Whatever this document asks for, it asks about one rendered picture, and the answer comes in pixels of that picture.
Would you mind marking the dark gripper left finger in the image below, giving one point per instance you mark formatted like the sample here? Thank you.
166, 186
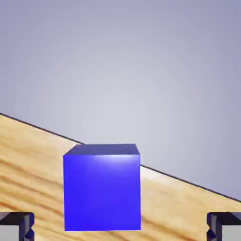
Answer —
22, 224

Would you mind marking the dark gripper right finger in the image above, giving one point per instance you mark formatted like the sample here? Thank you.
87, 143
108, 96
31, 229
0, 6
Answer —
218, 224

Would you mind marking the small blue cube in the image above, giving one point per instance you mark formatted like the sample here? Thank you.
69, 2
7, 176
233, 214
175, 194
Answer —
102, 190

